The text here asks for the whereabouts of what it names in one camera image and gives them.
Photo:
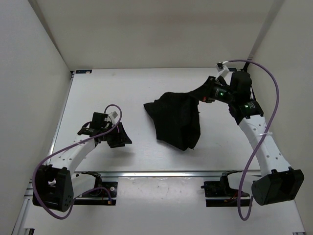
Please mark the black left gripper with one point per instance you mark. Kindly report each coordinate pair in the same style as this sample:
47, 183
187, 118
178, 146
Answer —
118, 141

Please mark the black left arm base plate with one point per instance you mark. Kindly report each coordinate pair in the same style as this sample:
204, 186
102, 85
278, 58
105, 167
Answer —
101, 197

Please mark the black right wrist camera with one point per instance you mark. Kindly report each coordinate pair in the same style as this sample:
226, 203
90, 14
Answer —
240, 82

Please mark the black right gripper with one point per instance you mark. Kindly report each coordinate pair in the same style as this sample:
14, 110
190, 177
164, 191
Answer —
210, 84

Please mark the blue left corner label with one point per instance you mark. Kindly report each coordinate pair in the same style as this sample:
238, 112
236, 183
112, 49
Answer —
83, 71

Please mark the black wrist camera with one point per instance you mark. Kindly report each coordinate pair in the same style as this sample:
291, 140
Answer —
240, 82
98, 120

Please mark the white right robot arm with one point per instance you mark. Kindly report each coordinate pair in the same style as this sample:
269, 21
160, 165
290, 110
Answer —
278, 182

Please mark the black pleated skirt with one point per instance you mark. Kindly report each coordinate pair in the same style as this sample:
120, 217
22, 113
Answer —
176, 118

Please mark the aluminium table frame rail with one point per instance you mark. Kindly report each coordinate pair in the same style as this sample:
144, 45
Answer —
222, 145

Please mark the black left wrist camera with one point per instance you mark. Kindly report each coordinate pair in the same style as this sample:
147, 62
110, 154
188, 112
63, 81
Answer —
98, 120

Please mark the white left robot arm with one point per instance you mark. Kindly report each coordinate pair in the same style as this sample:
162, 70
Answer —
58, 184

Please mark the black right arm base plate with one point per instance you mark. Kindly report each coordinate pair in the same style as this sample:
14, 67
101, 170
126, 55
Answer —
219, 193

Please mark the white front cover board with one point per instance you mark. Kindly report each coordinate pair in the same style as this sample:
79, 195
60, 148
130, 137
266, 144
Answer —
169, 206

